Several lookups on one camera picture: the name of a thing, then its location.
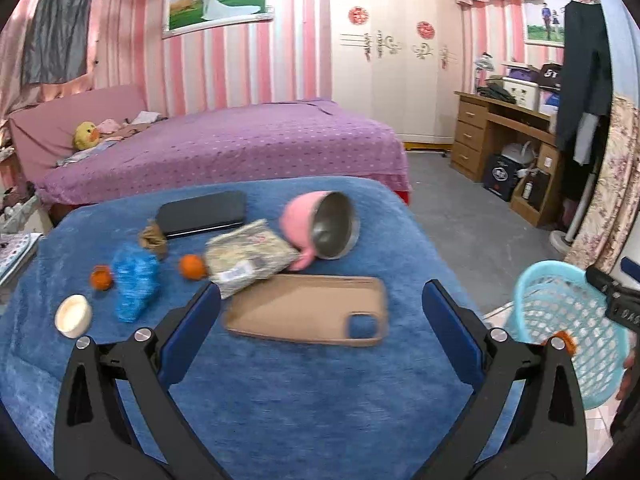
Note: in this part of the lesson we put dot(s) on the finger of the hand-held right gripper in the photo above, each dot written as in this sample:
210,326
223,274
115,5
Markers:
602,280
631,265

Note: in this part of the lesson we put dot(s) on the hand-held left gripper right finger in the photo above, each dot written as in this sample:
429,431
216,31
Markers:
450,340

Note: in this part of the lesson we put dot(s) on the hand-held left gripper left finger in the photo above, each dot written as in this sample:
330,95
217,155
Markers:
192,335

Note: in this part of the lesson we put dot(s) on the teal plastic basket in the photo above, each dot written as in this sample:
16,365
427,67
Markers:
550,300

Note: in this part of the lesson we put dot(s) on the orange fruit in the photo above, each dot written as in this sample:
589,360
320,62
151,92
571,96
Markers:
566,341

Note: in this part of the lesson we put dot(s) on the person's right hand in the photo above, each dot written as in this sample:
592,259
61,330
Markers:
629,377

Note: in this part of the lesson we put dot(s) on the white floor fan stand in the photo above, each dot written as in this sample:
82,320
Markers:
560,242

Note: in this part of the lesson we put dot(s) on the small tangerine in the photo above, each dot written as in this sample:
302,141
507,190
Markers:
101,278
193,266

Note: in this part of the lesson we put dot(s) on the blue plastic bag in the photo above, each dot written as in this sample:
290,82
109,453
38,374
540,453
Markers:
132,280

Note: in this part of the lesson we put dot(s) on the floral curtain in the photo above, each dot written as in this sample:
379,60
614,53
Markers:
615,185

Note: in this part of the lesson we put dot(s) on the grey-green snack packet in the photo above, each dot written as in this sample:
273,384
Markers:
245,255

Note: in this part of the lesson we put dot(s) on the patterned brown paper wad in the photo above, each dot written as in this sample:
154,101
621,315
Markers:
152,240

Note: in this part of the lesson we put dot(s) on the beige phone case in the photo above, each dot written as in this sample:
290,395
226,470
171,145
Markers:
295,310

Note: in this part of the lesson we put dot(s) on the small white bowl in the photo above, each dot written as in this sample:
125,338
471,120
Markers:
72,315

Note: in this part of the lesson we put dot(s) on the black case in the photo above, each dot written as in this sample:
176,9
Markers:
200,212

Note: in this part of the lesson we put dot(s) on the grey hanging garment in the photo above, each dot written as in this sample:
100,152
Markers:
585,140

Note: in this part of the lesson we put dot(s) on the dark blue box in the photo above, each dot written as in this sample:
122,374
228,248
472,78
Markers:
500,177

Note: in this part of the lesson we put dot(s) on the white appliance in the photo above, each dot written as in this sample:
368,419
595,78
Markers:
517,152

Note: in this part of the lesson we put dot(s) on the pink mug with steel inside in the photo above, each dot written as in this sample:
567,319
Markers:
295,220

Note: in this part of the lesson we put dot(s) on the white dotted cloth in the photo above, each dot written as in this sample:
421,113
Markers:
15,255

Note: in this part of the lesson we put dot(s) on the dark hanging jacket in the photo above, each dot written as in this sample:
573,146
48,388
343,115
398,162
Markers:
585,75

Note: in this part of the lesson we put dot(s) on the wooden desk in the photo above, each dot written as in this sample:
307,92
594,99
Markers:
470,135

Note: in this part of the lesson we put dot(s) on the bed with purple bedspread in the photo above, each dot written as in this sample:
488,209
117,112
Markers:
250,145

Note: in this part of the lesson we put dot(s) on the white storage box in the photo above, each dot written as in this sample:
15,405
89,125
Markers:
522,92

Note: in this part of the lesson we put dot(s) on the black bag with white print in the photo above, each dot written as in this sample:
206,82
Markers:
550,76

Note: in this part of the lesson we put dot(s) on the light blue cloth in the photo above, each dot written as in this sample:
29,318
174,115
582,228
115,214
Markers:
82,155

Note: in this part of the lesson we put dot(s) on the dark clothes bundle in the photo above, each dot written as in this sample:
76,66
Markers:
495,92

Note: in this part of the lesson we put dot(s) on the pile of clothes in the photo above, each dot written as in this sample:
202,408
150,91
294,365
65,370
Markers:
130,127

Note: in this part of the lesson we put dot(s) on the purple bag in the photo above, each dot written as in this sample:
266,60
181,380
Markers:
522,74

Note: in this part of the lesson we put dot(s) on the yellow duck plush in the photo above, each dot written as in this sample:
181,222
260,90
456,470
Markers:
86,136

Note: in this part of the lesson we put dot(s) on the desk lamp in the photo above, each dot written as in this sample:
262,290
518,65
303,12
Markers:
484,62

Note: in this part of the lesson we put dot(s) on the white wardrobe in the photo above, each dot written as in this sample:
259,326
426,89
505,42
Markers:
390,90

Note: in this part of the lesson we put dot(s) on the small framed photo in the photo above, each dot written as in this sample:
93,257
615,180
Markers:
542,20

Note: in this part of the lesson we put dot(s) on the pink covered headboard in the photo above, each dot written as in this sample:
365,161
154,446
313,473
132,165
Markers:
50,115

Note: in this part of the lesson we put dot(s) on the red paper decoration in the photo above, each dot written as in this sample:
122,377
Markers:
425,30
357,15

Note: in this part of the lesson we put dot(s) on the pink sheer curtain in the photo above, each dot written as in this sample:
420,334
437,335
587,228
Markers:
15,60

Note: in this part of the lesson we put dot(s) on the framed wedding picture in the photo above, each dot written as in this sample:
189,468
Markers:
220,2

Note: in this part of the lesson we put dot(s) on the grey curtain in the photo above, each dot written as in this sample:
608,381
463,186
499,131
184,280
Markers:
55,25

